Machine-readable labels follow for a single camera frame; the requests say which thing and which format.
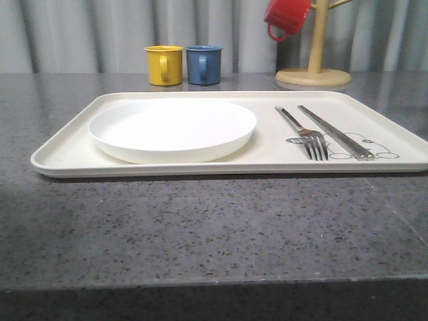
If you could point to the white round plate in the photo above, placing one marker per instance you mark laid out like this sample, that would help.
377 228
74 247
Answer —
173 130

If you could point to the silver metal fork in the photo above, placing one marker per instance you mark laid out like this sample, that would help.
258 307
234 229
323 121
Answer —
313 141

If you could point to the cream rabbit serving tray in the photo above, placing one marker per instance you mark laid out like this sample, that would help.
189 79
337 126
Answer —
273 148

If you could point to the blue mug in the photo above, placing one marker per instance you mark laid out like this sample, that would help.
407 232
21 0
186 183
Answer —
203 64

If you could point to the yellow mug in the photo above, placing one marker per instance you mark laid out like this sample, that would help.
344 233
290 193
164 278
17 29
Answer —
165 64

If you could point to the wooden mug tree stand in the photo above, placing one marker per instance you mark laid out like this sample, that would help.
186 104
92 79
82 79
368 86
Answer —
315 75

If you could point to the red hanging mug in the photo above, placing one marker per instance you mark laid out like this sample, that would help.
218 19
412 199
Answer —
287 15

